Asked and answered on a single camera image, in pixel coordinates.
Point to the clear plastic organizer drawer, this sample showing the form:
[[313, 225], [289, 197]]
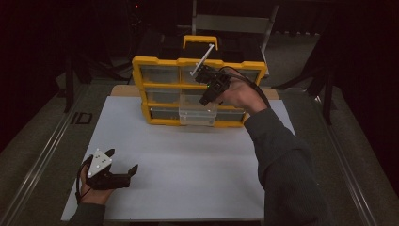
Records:
[[194, 114]]

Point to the black tripod stand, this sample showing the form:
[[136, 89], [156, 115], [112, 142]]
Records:
[[68, 91], [327, 100]]

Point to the grid of clear drawers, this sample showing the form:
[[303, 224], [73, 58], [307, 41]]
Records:
[[160, 74]]

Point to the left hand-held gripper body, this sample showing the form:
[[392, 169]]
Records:
[[98, 163]]

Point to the metal floor rail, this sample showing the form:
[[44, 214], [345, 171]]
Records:
[[334, 138], [48, 150]]

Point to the grey metal stand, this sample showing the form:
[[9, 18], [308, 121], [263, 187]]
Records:
[[232, 23]]

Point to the person's left hand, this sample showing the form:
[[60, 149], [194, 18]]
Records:
[[94, 197]]

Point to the person's right hand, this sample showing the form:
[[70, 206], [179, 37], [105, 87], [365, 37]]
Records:
[[243, 94]]

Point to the white board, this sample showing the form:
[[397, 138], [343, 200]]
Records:
[[175, 188]]

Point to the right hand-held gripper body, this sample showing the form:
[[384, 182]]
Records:
[[216, 83]]

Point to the yellow black organizer cabinet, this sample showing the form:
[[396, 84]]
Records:
[[156, 60]]

